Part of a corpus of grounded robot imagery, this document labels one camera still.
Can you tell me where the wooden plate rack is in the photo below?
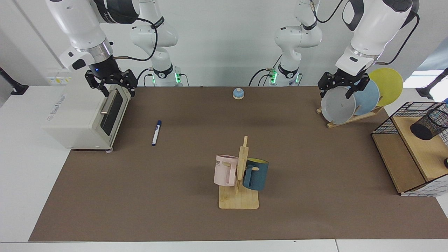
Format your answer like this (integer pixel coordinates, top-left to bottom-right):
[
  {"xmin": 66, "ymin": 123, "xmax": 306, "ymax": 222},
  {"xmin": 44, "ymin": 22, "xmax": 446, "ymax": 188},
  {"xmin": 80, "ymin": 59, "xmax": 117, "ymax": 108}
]
[{"xmin": 316, "ymin": 105, "xmax": 385, "ymax": 129}]

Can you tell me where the black arm gripper cable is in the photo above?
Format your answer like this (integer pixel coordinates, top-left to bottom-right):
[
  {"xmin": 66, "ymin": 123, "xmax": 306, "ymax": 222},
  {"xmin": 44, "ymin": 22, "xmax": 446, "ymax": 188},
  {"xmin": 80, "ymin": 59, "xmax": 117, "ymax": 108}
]
[
  {"xmin": 114, "ymin": 17, "xmax": 159, "ymax": 62},
  {"xmin": 377, "ymin": 10, "xmax": 420, "ymax": 65}
]

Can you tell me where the light blue plate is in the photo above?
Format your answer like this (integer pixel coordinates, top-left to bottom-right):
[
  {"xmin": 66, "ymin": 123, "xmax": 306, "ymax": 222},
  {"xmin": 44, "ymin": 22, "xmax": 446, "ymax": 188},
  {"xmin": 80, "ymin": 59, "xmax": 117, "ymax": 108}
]
[{"xmin": 345, "ymin": 77, "xmax": 380, "ymax": 116}]

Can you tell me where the brown table cloth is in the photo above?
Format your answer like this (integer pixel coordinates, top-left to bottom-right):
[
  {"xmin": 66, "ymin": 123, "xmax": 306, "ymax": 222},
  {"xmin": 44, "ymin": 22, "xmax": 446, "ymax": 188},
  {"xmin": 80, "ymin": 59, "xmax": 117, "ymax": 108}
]
[{"xmin": 29, "ymin": 86, "xmax": 448, "ymax": 242}]

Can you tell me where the wooden cup stand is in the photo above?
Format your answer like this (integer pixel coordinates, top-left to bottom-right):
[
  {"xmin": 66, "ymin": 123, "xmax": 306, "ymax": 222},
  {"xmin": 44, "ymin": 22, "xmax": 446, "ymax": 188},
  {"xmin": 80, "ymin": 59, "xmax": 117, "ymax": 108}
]
[{"xmin": 219, "ymin": 136, "xmax": 259, "ymax": 210}]

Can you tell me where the grey plate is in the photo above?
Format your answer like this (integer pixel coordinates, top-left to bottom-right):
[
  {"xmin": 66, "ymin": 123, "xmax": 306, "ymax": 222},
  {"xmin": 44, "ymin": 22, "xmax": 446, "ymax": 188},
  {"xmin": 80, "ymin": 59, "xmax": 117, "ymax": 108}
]
[{"xmin": 321, "ymin": 86, "xmax": 356, "ymax": 125}]

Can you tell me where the pink cup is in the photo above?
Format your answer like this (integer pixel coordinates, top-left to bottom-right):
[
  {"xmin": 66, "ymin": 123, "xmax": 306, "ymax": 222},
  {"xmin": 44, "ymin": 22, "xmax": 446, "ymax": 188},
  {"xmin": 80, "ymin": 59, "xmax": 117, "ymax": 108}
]
[{"xmin": 214, "ymin": 154, "xmax": 239, "ymax": 187}]

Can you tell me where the wire basket with wooden floor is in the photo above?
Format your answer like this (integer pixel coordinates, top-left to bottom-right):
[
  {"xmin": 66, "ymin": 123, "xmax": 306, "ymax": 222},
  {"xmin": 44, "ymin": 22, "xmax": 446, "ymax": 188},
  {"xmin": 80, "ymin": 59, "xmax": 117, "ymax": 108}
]
[{"xmin": 371, "ymin": 101, "xmax": 448, "ymax": 197}]

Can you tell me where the dark teal cup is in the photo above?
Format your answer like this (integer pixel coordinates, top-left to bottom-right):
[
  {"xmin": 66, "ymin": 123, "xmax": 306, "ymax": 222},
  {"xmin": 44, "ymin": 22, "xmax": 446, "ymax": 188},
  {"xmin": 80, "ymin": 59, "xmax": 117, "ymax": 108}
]
[{"xmin": 243, "ymin": 158, "xmax": 269, "ymax": 191}]

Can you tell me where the white marker with blue cap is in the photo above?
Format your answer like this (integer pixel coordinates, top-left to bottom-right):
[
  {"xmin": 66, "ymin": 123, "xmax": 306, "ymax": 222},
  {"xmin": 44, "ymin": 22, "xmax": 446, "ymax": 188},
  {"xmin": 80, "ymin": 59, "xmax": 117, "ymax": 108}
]
[{"xmin": 152, "ymin": 120, "xmax": 162, "ymax": 146}]

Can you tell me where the yellow plate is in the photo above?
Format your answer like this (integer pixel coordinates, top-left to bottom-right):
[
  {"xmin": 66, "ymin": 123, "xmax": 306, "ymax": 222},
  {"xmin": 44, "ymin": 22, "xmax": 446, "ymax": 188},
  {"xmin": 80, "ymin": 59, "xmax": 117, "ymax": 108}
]
[{"xmin": 367, "ymin": 68, "xmax": 404, "ymax": 107}]

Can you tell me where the black arm base cable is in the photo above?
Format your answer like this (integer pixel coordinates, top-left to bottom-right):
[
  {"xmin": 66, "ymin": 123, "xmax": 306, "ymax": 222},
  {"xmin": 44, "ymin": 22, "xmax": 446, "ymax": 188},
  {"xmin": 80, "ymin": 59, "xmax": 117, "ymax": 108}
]
[
  {"xmin": 248, "ymin": 54, "xmax": 283, "ymax": 87},
  {"xmin": 135, "ymin": 68, "xmax": 154, "ymax": 87}
]

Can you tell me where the black mesh pen holder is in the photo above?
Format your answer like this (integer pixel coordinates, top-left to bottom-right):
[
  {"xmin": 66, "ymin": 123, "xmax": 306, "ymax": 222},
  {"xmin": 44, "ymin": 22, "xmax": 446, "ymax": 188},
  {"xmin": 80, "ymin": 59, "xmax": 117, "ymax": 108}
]
[{"xmin": 410, "ymin": 108, "xmax": 448, "ymax": 141}]

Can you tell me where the white wall socket box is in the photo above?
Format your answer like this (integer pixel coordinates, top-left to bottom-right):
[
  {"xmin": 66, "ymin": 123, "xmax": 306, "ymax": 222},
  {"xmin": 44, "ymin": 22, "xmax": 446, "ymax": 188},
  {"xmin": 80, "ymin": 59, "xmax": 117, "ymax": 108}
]
[{"xmin": 47, "ymin": 72, "xmax": 72, "ymax": 86}]

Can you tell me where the pale toaster oven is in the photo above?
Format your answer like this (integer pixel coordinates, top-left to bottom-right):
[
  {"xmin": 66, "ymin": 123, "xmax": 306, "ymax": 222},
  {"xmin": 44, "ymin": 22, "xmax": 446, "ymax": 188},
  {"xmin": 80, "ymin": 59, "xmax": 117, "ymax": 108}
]
[{"xmin": 42, "ymin": 82, "xmax": 133, "ymax": 153}]

